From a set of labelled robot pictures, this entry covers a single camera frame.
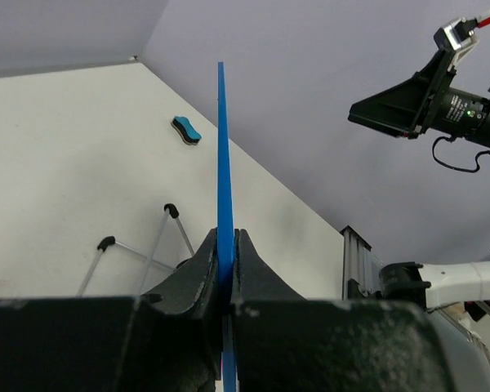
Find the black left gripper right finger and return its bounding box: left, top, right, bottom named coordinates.
left=229, top=229, right=306, bottom=310

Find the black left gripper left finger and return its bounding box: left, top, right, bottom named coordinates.
left=141, top=229, right=219, bottom=319

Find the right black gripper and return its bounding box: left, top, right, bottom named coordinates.
left=348, top=49, right=457, bottom=140

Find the blue framed whiteboard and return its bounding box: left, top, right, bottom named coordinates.
left=216, top=61, right=238, bottom=391

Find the blue whiteboard eraser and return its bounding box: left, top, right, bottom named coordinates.
left=171, top=116, right=202, bottom=145

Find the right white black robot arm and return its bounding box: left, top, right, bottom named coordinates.
left=225, top=49, right=490, bottom=264

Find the black wire whiteboard stand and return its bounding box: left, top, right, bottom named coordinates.
left=75, top=203, right=197, bottom=298

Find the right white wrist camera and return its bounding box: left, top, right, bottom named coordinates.
left=434, top=18, right=479, bottom=71

